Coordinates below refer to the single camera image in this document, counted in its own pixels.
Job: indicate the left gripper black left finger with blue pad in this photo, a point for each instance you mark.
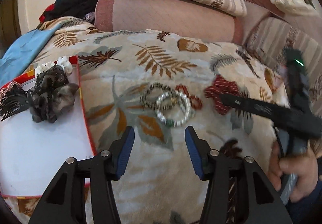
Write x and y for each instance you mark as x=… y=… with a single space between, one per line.
x=63 y=201

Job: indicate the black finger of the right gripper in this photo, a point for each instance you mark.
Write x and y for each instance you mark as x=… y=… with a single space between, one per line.
x=295 y=122

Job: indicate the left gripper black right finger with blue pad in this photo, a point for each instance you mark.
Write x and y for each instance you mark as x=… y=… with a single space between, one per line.
x=238 y=189

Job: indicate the red rimmed white tray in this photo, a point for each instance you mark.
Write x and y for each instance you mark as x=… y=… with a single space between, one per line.
x=32 y=153

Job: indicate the dark red polka dot scrunchie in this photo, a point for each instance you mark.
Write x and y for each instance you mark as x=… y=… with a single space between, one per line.
x=219 y=87

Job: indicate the grey black sheer scrunchie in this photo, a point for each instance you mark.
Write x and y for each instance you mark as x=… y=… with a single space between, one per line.
x=52 y=95

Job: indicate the black hair claw clip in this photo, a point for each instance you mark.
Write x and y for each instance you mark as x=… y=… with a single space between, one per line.
x=14 y=101

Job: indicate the red white plaid scrunchie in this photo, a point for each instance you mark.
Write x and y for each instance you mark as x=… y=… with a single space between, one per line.
x=11 y=89

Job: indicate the white cherry print scrunchie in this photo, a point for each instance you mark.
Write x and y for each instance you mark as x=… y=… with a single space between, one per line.
x=63 y=62

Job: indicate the person's right hand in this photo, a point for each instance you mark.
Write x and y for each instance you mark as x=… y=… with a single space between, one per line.
x=305 y=166

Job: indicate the pink cushion right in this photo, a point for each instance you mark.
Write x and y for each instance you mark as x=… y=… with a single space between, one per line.
x=257 y=10

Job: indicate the cream crumpled cloth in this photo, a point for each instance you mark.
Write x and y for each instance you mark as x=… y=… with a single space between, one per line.
x=295 y=7

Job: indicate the leaf pattern plush blanket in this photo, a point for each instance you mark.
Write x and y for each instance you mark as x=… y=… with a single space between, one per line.
x=154 y=82

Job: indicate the pink bolster pillow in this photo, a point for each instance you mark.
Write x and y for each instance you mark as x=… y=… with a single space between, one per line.
x=182 y=17

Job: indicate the light blue cloth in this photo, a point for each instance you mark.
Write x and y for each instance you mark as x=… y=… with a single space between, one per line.
x=23 y=51

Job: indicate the black and red clothes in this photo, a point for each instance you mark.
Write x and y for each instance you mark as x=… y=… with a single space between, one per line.
x=63 y=8

